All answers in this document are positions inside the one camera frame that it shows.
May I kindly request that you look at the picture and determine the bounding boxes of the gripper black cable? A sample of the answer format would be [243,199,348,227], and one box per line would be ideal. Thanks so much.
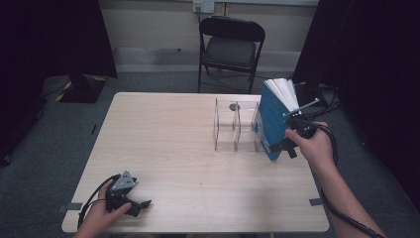
[291,118,385,238]
[76,174,117,230]

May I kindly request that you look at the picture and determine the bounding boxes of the dark curtain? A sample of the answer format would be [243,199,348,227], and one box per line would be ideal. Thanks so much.
[0,0,119,167]
[290,0,420,212]

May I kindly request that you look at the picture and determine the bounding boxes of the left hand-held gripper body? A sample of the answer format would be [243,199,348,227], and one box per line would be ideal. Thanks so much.
[105,170,139,213]

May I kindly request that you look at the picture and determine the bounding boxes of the black folding chair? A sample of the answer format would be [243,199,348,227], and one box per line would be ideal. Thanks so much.
[197,15,266,95]

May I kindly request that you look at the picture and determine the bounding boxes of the blue paperback book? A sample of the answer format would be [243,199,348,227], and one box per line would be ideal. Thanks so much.
[257,77,301,163]

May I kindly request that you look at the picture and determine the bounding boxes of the black stand base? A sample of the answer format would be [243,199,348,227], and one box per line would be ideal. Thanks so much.
[291,80,329,108]
[54,74,109,104]

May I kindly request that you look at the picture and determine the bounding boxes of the white wall outlet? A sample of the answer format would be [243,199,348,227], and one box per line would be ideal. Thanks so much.
[192,0,216,15]

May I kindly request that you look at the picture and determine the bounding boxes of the black floor cables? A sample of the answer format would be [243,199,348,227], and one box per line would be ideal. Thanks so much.
[308,83,343,121]

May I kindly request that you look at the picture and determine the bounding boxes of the person's right hand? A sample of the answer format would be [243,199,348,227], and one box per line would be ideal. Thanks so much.
[284,121,335,171]

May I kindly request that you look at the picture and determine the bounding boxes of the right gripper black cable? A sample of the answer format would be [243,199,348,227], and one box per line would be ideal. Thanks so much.
[291,118,385,238]

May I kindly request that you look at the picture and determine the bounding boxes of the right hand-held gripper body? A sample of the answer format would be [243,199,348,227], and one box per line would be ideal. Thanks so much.
[282,97,321,140]

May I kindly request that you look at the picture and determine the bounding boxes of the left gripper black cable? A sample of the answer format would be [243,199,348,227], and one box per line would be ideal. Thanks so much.
[76,174,117,230]

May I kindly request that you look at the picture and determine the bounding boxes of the clear acrylic book rack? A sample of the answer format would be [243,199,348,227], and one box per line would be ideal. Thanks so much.
[213,97,265,154]

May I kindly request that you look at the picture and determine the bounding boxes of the person's left hand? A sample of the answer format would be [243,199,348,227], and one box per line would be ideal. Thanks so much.
[72,180,133,238]

